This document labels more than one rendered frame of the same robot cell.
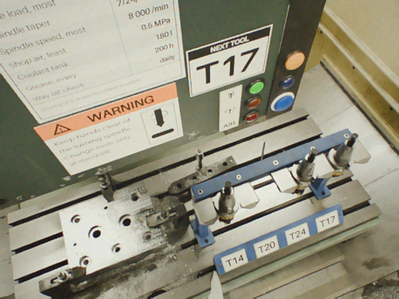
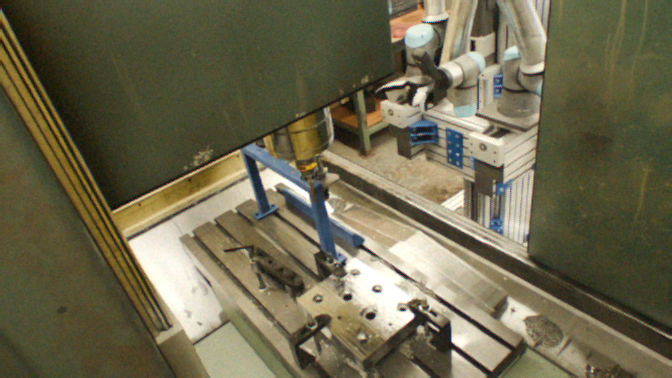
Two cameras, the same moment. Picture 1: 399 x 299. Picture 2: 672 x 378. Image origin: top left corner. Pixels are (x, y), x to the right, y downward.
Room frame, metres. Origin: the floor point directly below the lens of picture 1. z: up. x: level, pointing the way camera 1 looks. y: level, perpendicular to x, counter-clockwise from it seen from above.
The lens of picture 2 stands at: (0.60, 1.16, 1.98)
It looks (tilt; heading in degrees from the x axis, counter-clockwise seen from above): 34 degrees down; 255
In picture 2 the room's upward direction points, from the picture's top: 11 degrees counter-clockwise
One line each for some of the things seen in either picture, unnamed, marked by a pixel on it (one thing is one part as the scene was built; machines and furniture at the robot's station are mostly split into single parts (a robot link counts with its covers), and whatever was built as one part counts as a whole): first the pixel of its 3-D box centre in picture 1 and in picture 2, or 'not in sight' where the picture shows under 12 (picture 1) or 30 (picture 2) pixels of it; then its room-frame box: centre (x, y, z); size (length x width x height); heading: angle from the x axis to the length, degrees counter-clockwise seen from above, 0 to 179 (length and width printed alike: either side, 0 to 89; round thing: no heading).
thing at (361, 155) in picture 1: (357, 152); not in sight; (0.45, -0.43, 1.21); 0.07 x 0.05 x 0.01; 18
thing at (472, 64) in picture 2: not in sight; (465, 69); (-0.18, -0.02, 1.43); 0.11 x 0.08 x 0.09; 16
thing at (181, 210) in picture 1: (168, 218); (331, 269); (0.39, 0.12, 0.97); 0.13 x 0.03 x 0.15; 108
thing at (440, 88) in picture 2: not in sight; (428, 88); (-0.03, 0.03, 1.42); 0.12 x 0.08 x 0.09; 16
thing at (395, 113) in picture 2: not in sight; (423, 99); (-0.35, -0.60, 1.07); 0.40 x 0.13 x 0.09; 16
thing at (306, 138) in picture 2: not in sight; (295, 120); (0.41, 0.22, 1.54); 0.16 x 0.16 x 0.12
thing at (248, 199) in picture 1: (246, 196); not in sight; (0.34, -0.11, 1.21); 0.07 x 0.05 x 0.01; 18
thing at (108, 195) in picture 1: (106, 186); (312, 334); (0.52, 0.32, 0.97); 0.13 x 0.03 x 0.15; 18
